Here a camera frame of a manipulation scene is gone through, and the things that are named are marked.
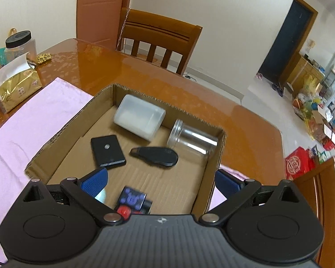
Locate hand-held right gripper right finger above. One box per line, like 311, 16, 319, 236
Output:
199, 169, 301, 228

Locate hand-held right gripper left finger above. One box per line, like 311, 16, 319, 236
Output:
22, 167, 124, 227

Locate teal egg-shaped case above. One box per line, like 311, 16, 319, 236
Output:
96, 187, 108, 204

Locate black case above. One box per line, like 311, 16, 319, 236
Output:
91, 135, 127, 170

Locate blue toy with red wheels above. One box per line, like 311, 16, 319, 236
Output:
115, 186, 154, 218

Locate clear plastic jar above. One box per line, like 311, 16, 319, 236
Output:
167, 119, 219, 156

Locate cardboard box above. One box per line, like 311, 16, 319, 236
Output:
25, 83, 227, 215
310, 109, 335, 149

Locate dark oval plastic item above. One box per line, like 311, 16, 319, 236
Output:
130, 146, 179, 169

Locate white plastic bottle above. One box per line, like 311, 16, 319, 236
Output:
113, 94, 166, 142

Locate red gift box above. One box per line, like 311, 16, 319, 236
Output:
285, 147, 316, 181

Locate pink cloth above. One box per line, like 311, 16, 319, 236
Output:
0, 77, 249, 263

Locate dark slippers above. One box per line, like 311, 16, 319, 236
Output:
271, 82, 285, 97

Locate cardboard box on floor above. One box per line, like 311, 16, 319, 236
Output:
310, 109, 335, 149

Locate pile of yellow bags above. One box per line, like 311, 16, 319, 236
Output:
293, 75, 325, 121

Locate gold tissue pack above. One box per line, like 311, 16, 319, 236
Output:
0, 52, 42, 114

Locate gold ornament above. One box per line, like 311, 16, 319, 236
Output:
36, 53, 53, 65

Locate wooden cabinet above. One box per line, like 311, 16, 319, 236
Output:
286, 54, 326, 98

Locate dark doorway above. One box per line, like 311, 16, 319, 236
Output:
258, 0, 319, 84

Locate clear jar with black lid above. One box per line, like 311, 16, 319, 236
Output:
4, 30, 37, 62

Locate wooden door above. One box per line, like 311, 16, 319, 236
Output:
77, 0, 135, 47

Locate metal chain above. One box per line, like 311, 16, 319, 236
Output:
117, 8, 129, 51

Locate wooden chair with chain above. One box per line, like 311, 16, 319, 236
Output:
116, 8, 203, 75

